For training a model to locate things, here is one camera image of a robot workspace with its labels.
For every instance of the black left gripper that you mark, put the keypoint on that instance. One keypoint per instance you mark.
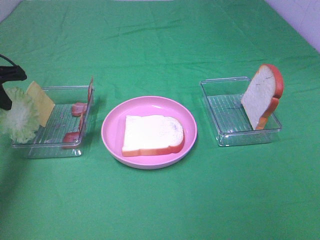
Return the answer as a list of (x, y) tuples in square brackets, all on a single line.
[(8, 74)]

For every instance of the green toy lettuce leaf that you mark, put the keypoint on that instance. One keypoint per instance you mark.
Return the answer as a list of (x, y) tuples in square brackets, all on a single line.
[(22, 121)]

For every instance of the toy bacon strip front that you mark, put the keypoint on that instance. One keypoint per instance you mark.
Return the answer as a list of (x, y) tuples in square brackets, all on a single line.
[(72, 138)]

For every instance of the toy bacon strip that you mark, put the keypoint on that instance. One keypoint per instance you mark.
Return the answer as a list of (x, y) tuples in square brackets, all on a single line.
[(79, 108), (72, 138)]

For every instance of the toy bread slice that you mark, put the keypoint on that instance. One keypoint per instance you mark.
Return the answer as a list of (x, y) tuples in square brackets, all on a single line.
[(152, 135), (262, 95)]

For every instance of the yellow toy cheese slice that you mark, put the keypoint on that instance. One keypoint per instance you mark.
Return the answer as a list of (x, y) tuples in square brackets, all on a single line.
[(43, 102)]

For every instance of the clear left plastic tray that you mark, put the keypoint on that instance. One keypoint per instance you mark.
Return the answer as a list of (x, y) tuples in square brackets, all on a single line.
[(48, 141)]

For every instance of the clear plastic tray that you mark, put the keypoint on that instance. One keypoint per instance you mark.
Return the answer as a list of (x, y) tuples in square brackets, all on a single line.
[(228, 119), (48, 141)]

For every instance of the pink round plate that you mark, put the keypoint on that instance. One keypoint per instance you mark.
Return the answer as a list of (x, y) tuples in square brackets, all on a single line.
[(113, 129)]

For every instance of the clear right plastic tray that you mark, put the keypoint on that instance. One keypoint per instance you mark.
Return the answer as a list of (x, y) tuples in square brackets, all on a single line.
[(228, 119)]

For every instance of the green tablecloth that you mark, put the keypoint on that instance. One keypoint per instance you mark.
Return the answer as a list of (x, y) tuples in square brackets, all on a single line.
[(164, 48)]

